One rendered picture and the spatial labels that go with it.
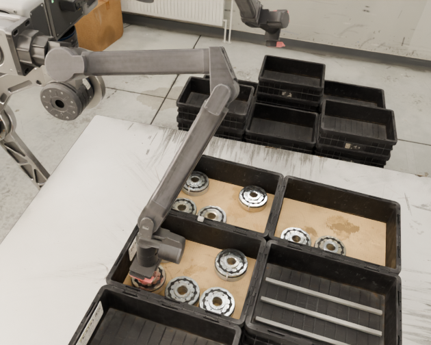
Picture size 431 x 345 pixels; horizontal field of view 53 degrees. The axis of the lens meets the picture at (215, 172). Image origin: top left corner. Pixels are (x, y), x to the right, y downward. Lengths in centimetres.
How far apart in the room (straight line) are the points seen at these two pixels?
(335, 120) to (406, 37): 188
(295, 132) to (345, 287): 140
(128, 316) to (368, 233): 84
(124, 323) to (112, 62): 71
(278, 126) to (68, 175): 134
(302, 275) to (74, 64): 90
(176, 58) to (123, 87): 266
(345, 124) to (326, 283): 137
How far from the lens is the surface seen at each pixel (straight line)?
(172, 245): 113
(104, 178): 185
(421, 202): 198
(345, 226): 158
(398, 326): 130
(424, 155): 344
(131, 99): 351
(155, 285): 132
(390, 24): 428
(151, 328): 129
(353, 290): 143
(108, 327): 131
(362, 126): 265
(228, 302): 129
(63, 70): 108
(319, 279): 142
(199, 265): 139
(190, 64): 99
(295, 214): 156
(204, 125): 100
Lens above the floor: 198
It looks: 44 degrees down
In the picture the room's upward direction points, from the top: 4 degrees clockwise
